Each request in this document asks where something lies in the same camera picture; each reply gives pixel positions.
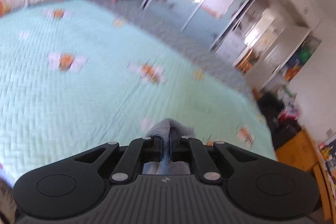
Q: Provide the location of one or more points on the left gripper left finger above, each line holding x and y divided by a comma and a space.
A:
138, 153

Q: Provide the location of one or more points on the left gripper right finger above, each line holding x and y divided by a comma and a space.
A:
195, 154

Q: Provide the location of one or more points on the blue fleece pants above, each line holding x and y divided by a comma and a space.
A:
168, 130

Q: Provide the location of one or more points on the black chair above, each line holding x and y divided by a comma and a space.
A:
282, 129

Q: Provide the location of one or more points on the green quilted bee bedspread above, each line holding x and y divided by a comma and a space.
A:
75, 75

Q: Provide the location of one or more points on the sliding door wardrobe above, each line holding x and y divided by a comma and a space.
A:
258, 37

